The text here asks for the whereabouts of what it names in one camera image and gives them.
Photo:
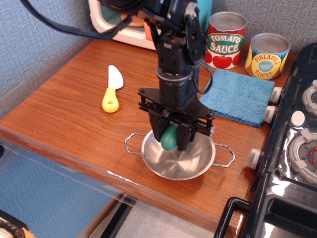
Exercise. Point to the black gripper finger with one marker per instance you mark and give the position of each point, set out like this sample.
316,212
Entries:
159,125
185,134

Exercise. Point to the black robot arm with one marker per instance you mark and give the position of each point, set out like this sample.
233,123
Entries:
181,46

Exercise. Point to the blue folded cloth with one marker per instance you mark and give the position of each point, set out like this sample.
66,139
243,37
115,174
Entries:
238,97

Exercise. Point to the pineapple slices can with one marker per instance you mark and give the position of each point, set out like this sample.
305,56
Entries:
267,55

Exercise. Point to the tomato sauce can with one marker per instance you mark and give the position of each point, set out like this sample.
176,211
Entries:
225,38

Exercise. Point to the green toy pickle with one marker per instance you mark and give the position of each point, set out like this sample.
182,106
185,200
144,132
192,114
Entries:
169,138

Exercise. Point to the orange toy plate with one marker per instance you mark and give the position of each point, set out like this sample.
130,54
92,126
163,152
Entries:
136,22

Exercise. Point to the black toy stove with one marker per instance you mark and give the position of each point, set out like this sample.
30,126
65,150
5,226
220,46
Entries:
284,191

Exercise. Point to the toy knife yellow handle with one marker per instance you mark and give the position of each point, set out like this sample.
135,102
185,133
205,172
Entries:
110,103

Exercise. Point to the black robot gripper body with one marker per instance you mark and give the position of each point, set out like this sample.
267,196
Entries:
177,99

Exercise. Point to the stainless steel bowl with handles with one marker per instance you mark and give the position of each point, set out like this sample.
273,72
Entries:
179,165

